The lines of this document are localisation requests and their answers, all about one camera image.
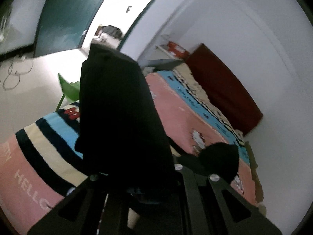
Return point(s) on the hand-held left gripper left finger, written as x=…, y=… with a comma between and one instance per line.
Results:
x=91, y=184

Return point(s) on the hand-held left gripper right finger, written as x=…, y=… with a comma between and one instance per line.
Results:
x=188, y=184

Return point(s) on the black garment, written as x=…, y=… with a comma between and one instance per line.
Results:
x=117, y=102

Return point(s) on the grey white clothes pile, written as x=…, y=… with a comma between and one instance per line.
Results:
x=110, y=33

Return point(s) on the striped pink cartoon blanket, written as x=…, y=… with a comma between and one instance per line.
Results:
x=179, y=102

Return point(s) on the green plastic chair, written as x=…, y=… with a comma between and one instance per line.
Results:
x=69, y=88

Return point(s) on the dark red headboard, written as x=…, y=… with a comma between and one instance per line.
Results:
x=225, y=88

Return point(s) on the grey shelf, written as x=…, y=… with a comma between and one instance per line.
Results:
x=159, y=62

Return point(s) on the red box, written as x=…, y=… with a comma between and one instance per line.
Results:
x=177, y=48

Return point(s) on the dark green door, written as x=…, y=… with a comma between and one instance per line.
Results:
x=66, y=17

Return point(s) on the white panel dark frame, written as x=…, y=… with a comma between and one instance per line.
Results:
x=19, y=22

